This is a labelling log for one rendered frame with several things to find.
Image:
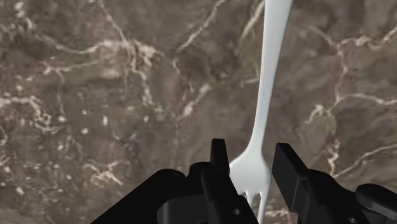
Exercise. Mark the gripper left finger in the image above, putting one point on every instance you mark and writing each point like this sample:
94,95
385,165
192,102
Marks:
217,189

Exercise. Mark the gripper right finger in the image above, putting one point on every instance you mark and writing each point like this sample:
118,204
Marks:
310,189

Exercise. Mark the white plastic fork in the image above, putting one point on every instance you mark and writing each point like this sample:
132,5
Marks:
269,77

